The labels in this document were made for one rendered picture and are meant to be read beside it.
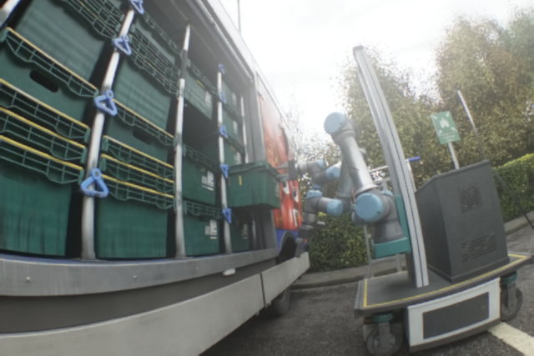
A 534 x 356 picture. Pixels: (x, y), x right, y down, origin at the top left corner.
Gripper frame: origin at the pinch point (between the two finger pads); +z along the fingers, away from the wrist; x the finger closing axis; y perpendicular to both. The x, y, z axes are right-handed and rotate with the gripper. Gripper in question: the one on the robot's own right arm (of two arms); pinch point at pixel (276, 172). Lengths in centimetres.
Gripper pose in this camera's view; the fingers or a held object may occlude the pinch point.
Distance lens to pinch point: 164.4
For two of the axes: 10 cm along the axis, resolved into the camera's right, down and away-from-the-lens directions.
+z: -9.5, 1.7, 2.6
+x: 0.8, 9.4, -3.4
